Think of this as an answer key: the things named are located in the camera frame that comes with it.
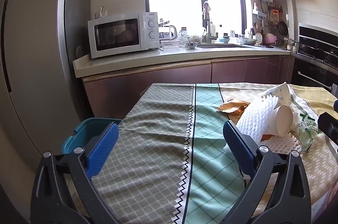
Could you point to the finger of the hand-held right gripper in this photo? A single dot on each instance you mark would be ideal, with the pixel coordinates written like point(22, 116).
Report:
point(336, 105)
point(328, 129)

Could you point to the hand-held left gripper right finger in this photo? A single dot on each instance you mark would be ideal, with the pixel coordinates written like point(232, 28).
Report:
point(237, 150)

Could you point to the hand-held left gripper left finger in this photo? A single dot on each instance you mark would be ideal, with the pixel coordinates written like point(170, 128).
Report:
point(101, 150)

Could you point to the blue plastic bin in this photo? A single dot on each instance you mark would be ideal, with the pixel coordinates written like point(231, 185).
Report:
point(81, 131)

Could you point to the orange peel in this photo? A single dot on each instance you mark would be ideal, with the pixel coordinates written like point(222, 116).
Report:
point(266, 137)

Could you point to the gold foil wrapper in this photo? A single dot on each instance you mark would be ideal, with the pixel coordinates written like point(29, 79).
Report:
point(232, 106)

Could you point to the white paper cup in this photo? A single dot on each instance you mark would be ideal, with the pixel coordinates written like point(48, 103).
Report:
point(284, 121)

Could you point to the clear leaf-print plastic wrap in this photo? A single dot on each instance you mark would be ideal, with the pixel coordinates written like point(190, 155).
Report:
point(307, 131)

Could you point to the white foam net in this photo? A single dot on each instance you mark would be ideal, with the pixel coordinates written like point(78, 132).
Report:
point(282, 144)
point(254, 115)

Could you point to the black built-in oven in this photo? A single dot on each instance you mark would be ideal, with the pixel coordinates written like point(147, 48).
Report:
point(309, 73)

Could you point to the patterned tablecloth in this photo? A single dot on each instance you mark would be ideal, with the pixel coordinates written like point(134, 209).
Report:
point(158, 147)

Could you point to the black range hood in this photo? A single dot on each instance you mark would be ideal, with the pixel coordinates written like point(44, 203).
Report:
point(317, 35)

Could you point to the hanging frying pan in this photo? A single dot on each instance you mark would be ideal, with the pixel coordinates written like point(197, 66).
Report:
point(283, 28)

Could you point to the mauve base cabinets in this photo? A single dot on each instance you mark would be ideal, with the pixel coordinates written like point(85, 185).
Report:
point(171, 75)

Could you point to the white round plate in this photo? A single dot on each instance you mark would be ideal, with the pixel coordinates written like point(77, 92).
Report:
point(78, 52)

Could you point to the white dotted strainer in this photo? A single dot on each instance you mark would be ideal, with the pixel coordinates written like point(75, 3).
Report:
point(258, 38)

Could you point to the kitchen sink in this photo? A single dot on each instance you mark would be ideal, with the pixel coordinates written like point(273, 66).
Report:
point(224, 46)

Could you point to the pale kitchen countertop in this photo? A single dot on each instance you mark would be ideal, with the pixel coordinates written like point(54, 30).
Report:
point(158, 56)

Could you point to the white microwave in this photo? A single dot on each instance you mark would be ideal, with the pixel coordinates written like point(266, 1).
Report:
point(116, 36)

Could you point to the blue patterned bowl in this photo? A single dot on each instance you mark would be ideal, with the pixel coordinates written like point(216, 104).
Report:
point(191, 44)

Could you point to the white mug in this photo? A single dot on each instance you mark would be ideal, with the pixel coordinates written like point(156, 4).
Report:
point(232, 33)

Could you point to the clear plastic bag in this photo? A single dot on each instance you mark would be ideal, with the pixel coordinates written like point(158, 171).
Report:
point(196, 36)

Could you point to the metal faucet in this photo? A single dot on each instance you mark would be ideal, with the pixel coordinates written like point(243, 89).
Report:
point(208, 28)

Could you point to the clear plastic container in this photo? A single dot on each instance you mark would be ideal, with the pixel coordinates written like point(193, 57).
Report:
point(170, 44)

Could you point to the white soap bottle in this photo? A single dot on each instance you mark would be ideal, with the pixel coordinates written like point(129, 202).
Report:
point(212, 26)

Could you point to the grey refrigerator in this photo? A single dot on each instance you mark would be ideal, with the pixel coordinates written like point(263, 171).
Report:
point(34, 42)

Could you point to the glass kettle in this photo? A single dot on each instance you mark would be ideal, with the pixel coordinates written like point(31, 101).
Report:
point(166, 31)

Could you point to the small white figurine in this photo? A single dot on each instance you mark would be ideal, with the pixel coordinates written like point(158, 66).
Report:
point(101, 13)

